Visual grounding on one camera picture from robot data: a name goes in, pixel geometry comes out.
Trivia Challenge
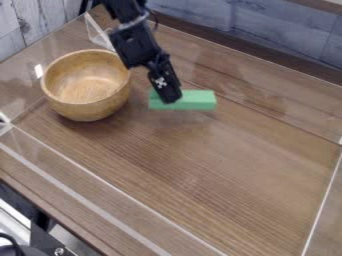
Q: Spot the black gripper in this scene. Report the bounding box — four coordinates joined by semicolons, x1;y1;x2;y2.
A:
102;0;182;104

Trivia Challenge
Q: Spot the green rectangular block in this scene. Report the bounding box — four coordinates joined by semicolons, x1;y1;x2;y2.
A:
149;90;218;110

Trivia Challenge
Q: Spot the wooden bowl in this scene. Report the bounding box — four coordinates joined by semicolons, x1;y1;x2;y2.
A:
41;49;131;122

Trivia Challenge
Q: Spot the small white tag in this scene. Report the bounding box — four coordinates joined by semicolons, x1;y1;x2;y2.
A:
35;64;45;78

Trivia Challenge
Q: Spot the clear acrylic corner bracket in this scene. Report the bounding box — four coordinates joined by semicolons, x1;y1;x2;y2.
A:
85;12;115;52

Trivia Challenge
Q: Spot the black table frame bracket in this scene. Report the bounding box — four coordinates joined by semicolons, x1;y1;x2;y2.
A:
30;212;79;256

